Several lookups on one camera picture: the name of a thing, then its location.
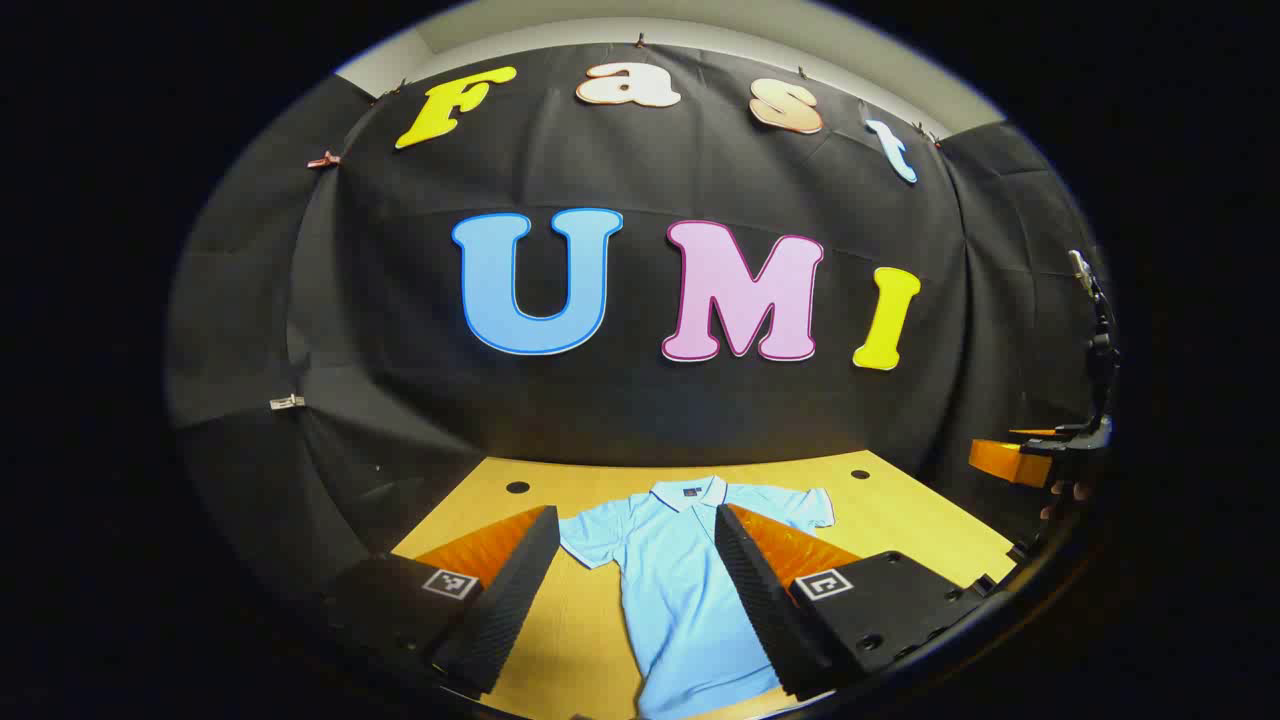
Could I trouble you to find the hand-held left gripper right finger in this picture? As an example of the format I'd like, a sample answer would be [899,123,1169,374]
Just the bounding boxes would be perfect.
[714,503,1001,701]

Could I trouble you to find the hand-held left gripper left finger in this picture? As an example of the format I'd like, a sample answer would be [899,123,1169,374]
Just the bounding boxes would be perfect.
[300,505,561,701]

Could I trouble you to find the light blue T-shirt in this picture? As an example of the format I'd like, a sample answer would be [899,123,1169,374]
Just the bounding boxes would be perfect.
[558,475,836,720]

